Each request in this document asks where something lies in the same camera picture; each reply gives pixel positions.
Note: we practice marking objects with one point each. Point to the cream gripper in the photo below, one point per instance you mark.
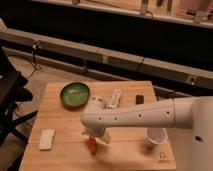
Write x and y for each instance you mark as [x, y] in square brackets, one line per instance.
[102, 134]

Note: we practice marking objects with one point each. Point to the red pepper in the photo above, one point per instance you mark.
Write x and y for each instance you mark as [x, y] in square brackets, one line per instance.
[92, 145]

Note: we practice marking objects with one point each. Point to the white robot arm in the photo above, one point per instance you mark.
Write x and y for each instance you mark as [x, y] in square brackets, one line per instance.
[194, 113]

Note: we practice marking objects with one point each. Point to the white tube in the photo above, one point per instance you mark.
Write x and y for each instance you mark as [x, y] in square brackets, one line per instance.
[116, 96]

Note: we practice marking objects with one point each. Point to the green bowl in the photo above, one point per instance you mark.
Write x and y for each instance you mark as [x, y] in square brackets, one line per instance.
[75, 94]

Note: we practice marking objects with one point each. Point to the black rectangular block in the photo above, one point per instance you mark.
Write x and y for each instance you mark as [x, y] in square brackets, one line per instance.
[139, 99]

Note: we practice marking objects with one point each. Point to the white sponge block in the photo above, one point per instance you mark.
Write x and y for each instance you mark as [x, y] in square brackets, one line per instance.
[46, 139]

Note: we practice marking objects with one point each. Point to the black chair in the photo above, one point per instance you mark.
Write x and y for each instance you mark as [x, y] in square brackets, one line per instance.
[12, 90]

